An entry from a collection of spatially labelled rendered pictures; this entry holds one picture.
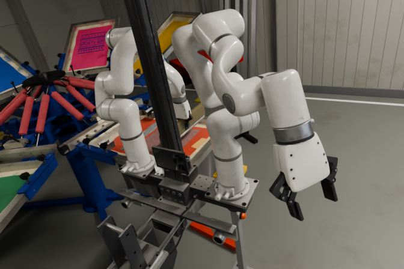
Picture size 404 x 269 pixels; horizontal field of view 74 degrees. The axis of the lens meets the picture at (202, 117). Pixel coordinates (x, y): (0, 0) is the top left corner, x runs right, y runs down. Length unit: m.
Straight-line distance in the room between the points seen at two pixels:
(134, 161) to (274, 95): 0.79
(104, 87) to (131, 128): 0.19
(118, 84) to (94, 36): 2.35
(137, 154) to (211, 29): 0.65
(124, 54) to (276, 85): 0.68
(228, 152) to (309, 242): 1.55
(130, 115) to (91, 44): 2.30
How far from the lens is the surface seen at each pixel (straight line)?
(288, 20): 4.13
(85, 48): 3.31
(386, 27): 4.15
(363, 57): 4.24
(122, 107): 1.06
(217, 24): 0.73
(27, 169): 1.97
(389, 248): 2.42
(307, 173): 0.57
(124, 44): 1.06
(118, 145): 1.81
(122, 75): 1.06
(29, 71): 3.25
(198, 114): 1.61
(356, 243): 2.38
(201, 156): 1.44
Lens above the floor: 1.83
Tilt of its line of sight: 28 degrees down
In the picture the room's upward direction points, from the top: 10 degrees counter-clockwise
